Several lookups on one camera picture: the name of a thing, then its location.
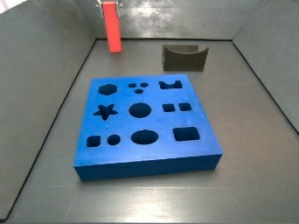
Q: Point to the red rectangular foam block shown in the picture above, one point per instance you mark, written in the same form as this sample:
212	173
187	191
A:
109	12

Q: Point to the blue foam shape board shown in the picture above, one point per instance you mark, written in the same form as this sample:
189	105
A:
144	128

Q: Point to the dark grey arch foam block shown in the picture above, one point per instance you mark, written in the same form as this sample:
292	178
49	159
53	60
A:
184	58

